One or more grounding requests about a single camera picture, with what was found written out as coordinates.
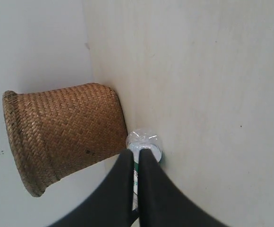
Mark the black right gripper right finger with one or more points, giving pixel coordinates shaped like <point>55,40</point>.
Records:
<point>161,203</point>

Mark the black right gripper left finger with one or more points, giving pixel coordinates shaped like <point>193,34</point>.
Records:
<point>111,204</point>

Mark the clear plastic water bottle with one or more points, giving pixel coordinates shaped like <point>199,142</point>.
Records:
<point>142,139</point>

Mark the brown woven wicker basket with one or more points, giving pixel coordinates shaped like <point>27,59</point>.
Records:
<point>55,133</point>

